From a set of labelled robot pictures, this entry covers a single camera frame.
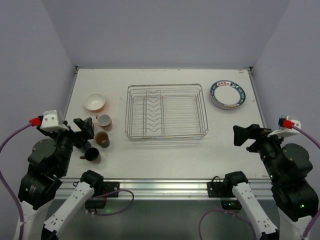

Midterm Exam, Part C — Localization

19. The pink dotted mug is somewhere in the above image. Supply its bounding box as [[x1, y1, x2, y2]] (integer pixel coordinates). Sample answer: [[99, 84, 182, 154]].
[[95, 114, 113, 132]]

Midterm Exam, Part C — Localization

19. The black cup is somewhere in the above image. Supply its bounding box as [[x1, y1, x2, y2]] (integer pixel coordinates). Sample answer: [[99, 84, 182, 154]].
[[94, 131, 110, 148]]

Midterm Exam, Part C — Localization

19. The orange bowl white inside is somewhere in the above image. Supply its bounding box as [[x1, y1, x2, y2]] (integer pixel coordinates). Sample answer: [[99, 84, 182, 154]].
[[83, 93, 106, 112]]

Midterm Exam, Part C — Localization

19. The dark red cup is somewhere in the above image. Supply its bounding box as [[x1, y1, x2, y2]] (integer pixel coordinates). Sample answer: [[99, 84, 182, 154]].
[[79, 147, 101, 162]]

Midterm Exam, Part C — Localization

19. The dark teal plate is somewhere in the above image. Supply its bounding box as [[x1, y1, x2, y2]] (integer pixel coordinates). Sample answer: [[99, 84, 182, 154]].
[[210, 80, 247, 105]]

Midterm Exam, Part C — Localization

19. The purple plate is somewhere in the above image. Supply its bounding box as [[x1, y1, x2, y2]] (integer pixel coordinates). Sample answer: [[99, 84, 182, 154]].
[[212, 101, 241, 111]]

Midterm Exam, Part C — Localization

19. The light blue plate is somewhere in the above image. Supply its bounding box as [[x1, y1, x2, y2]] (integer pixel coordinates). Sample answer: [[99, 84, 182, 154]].
[[211, 97, 246, 110]]

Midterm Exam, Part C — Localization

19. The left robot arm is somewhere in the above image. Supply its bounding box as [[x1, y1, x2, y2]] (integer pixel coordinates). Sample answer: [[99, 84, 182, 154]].
[[14, 114, 103, 240]]

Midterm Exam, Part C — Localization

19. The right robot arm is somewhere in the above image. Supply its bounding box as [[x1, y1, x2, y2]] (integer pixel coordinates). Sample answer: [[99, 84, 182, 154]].
[[223, 118, 320, 240]]

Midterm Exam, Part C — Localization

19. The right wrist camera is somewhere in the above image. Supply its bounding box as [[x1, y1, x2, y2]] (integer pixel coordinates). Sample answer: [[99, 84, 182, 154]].
[[267, 115, 302, 138]]

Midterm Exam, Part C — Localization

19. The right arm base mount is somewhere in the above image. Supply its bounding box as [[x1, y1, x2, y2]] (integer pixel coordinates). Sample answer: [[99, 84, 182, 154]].
[[206, 175, 242, 211]]

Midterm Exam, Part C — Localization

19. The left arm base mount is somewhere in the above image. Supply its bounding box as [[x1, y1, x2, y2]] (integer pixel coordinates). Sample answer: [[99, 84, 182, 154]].
[[84, 181, 120, 212]]

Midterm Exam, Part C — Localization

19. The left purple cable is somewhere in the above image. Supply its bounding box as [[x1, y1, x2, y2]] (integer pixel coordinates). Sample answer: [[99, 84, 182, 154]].
[[0, 117, 135, 240]]

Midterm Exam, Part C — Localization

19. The metal wire dish rack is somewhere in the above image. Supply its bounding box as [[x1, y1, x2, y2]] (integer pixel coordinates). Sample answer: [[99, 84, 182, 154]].
[[125, 83, 209, 141]]

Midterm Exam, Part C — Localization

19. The aluminium frame rail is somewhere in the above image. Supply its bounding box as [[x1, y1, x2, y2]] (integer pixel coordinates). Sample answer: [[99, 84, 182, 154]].
[[55, 178, 273, 200]]

